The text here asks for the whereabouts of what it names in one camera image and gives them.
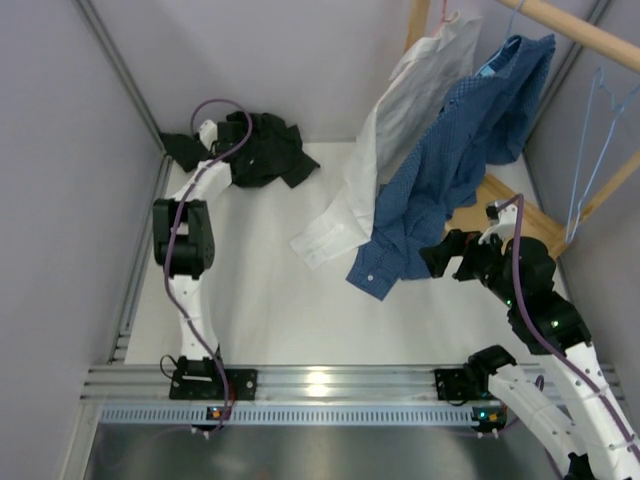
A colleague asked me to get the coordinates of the blue hanger holding blue shirt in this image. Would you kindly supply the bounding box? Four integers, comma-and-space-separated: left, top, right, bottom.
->
476, 0, 524, 77

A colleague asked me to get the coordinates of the black pinstripe shirt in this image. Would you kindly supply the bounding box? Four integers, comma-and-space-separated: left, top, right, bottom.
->
160, 111, 320, 189

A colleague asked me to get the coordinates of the pink wire hanger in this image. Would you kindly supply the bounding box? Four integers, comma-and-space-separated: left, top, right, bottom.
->
433, 0, 459, 35

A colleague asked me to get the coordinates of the aluminium mounting rail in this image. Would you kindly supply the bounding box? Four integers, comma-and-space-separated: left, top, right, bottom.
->
79, 363, 626, 403

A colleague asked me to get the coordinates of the white shirt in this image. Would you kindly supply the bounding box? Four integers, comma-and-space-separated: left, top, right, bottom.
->
290, 11, 483, 270

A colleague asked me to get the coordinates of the light blue wire hanger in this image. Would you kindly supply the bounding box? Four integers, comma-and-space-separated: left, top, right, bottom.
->
564, 66, 640, 244

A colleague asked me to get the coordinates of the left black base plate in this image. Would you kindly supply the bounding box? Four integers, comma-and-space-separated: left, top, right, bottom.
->
169, 368, 258, 401

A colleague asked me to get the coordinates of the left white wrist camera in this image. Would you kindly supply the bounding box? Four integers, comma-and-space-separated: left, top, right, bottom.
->
196, 120, 218, 151

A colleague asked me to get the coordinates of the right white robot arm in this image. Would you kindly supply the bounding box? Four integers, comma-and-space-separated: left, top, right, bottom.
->
420, 229, 639, 479

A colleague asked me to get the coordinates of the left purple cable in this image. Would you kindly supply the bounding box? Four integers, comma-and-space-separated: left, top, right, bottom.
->
163, 98, 253, 430

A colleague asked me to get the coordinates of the wooden clothes rack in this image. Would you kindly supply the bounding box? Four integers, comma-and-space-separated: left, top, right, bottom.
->
402, 0, 640, 259

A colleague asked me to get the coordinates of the blue checked shirt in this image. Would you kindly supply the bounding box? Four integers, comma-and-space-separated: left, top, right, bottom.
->
346, 35, 556, 300

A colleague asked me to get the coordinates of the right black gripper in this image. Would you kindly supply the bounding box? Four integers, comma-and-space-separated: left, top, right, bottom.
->
418, 225, 520, 307

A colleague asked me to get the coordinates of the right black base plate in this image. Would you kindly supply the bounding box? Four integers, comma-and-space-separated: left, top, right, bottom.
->
434, 368, 481, 404

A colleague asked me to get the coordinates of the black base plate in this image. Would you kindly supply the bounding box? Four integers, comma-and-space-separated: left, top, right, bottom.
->
169, 368, 258, 401
434, 368, 481, 404

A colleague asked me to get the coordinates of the grey slotted cable duct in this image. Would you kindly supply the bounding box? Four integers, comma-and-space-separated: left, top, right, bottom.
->
100, 404, 504, 427

